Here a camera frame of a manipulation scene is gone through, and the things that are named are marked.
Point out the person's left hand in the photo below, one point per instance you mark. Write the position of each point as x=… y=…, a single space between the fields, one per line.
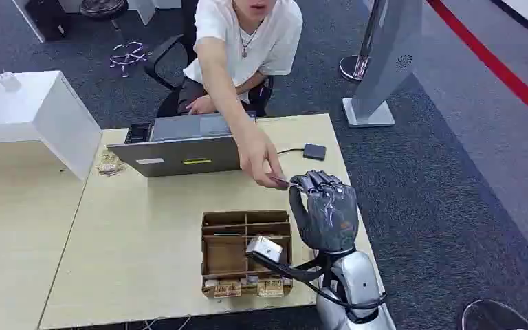
x=201 y=105

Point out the person's right hand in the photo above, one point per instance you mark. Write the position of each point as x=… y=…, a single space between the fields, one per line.
x=257 y=155

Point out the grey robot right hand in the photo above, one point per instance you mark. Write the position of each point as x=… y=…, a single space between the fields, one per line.
x=330 y=214

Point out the dark card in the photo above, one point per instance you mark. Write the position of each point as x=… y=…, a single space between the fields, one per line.
x=282 y=182

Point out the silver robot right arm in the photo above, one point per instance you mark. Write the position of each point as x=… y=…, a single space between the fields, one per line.
x=359 y=282

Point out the grey laptop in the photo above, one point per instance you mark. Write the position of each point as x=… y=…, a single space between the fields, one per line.
x=177 y=155

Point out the black office chair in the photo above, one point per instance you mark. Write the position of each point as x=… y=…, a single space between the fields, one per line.
x=168 y=59

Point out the black adapter box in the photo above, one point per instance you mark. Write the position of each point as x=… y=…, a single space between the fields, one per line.
x=314 y=151

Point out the chrome chair base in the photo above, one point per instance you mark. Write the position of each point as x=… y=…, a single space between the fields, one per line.
x=128 y=55

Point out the person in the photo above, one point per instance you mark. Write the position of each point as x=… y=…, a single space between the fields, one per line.
x=264 y=41

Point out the printed card in box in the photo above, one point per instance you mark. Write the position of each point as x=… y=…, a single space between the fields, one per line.
x=227 y=289
x=270 y=288

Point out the wooden card box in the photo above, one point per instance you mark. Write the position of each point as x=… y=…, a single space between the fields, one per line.
x=227 y=255

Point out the stack of printed cards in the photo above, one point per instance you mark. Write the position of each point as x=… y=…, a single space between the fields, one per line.
x=109 y=163

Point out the black round stool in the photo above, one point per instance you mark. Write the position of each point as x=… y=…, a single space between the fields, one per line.
x=103 y=8

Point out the grey display stand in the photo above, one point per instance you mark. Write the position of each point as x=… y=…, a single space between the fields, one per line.
x=382 y=59

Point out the white desk partition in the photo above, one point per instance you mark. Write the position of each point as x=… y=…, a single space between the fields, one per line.
x=41 y=114

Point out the black cabinet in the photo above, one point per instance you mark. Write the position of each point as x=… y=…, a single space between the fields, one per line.
x=47 y=18

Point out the dark chair back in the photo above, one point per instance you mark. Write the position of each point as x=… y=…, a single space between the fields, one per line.
x=494 y=316

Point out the white charger plug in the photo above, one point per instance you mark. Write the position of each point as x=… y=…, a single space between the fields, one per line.
x=9 y=81

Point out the red floor tape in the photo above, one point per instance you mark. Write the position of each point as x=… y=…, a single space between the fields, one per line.
x=491 y=61

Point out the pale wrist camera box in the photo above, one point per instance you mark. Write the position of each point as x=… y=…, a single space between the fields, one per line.
x=264 y=248

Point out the chrome stanchion post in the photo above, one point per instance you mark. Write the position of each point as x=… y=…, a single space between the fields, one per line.
x=357 y=59

